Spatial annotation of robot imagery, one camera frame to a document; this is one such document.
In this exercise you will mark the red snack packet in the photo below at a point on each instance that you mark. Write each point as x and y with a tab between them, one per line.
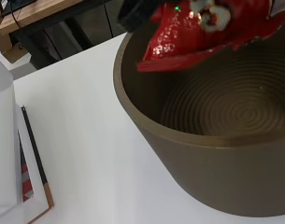
192	40

